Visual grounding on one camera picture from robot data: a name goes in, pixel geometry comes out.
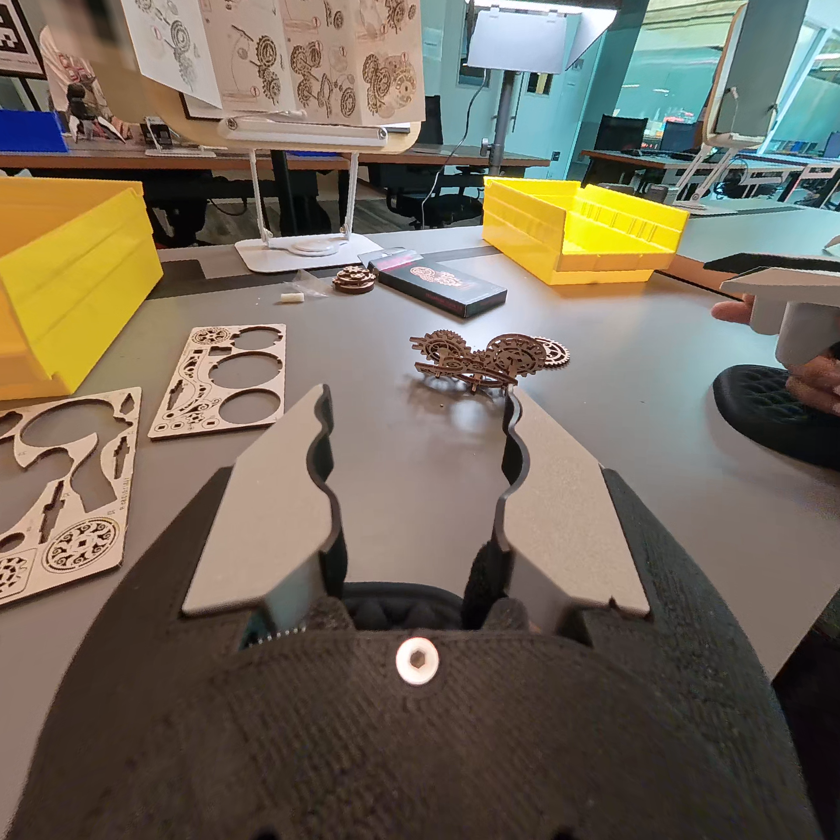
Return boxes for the person's black jacket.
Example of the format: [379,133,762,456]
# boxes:
[766,591,840,840]

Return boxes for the printed figure standee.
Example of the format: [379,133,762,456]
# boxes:
[39,26,136,143]

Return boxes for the black monitor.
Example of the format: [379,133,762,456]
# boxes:
[593,114,650,154]

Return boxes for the wooden sheet with curved cutouts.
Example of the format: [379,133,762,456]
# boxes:
[0,386,143,609]

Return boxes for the black and white marker sign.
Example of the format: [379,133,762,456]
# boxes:
[0,0,47,80]

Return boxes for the grey desk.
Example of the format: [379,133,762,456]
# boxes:
[0,226,840,723]

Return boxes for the stacked dark wooden gears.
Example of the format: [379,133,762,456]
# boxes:
[331,265,379,295]

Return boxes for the person's right hand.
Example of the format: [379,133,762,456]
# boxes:
[712,295,840,419]

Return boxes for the wooden sheet with round holes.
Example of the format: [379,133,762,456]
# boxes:
[147,323,288,441]

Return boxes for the white light panel on pole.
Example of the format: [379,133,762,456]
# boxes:
[466,0,615,178]

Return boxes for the blue plastic bin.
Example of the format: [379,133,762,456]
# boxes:
[0,109,70,154]

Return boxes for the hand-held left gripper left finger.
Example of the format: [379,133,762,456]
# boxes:
[181,384,347,634]

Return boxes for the row of office desks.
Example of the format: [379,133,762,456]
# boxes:
[580,147,840,199]

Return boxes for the thin black cable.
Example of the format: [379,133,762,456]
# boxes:
[419,69,490,232]

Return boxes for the black cardboard box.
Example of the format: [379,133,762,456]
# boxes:
[367,247,510,321]

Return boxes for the black office chair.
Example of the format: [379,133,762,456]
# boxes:
[386,95,475,232]

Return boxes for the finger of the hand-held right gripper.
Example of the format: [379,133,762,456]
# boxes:
[702,252,840,370]

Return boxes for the long wooden table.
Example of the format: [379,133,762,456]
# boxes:
[0,149,553,174]

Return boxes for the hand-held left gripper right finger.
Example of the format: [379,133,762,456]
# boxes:
[494,390,652,632]

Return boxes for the grey office table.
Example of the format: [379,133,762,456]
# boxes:
[668,197,840,294]

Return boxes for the small desk sign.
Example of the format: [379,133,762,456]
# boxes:
[140,116,218,159]

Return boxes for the wooden gear clock model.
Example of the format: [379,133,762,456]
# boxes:
[410,328,553,396]

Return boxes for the yellow plastic bin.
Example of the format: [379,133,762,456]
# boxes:
[482,175,691,287]
[0,176,165,403]

